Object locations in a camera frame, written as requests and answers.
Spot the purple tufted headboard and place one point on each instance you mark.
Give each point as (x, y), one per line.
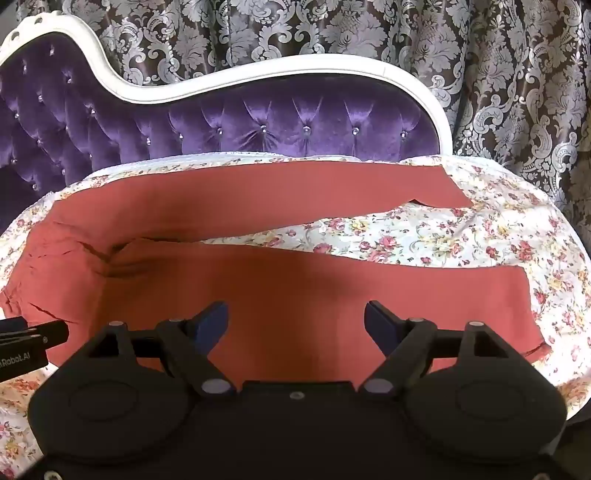
(277, 124)

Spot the floral bedsheet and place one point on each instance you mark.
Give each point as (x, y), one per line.
(461, 240)

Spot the red pants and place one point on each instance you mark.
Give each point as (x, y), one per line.
(300, 286)

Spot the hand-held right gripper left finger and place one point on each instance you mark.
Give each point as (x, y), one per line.
(215, 324)

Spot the brown damask curtain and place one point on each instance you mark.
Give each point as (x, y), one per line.
(508, 69)

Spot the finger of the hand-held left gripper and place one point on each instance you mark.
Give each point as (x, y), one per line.
(41, 333)

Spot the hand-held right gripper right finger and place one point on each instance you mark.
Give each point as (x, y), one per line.
(378, 324)

